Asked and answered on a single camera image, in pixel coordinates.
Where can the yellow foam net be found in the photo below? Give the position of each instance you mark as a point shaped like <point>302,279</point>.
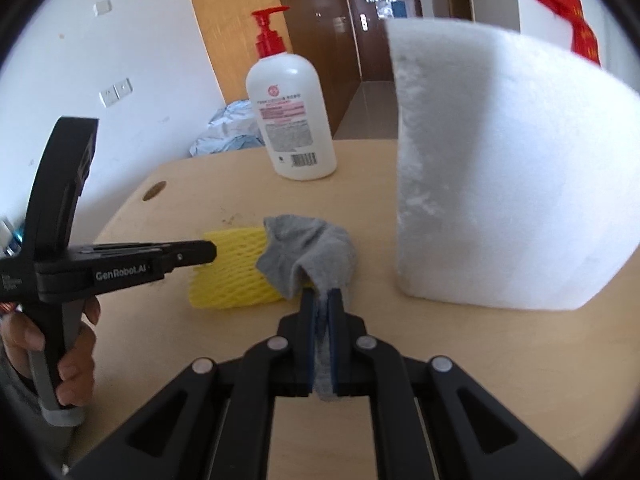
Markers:
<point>230,280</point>

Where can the wooden wardrobe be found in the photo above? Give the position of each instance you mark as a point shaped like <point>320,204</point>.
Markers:
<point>240,35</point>

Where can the white red pump bottle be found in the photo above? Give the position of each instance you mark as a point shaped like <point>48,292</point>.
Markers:
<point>292,110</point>

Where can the grey sock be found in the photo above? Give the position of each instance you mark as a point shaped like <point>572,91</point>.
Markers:
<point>310,250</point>

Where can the white foam box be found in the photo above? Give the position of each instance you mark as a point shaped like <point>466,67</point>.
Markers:
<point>500,170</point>

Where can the double white wall socket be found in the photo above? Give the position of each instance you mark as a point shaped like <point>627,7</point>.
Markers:
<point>116,92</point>

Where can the person's left hand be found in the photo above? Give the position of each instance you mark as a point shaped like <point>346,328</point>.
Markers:
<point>75,360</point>

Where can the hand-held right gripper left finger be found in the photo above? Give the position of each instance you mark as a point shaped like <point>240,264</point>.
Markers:
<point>307,320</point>

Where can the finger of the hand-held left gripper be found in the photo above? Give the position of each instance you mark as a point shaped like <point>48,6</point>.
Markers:
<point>192,255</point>

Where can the dark brown door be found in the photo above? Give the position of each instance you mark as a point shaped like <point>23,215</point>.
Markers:
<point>380,45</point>

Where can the blue door notice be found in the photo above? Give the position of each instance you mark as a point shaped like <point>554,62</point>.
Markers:
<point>398,8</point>

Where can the single white wall switch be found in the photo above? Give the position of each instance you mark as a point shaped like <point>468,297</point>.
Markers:
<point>103,8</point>

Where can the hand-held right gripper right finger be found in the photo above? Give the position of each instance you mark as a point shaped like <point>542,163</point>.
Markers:
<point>336,320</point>

